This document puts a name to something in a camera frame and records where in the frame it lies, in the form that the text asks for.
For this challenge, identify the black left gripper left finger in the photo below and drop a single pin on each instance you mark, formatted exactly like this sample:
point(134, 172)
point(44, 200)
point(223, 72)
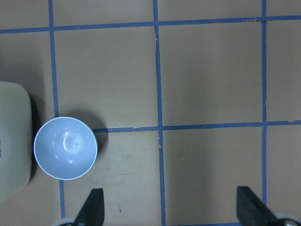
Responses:
point(92, 212)

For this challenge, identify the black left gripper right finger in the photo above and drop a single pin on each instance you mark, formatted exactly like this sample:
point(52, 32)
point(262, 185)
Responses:
point(250, 210)

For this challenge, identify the blue bowl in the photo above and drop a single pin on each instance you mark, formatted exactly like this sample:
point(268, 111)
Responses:
point(65, 148)

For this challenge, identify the cream toaster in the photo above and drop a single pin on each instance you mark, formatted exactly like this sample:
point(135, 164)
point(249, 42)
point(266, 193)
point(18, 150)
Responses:
point(15, 139)

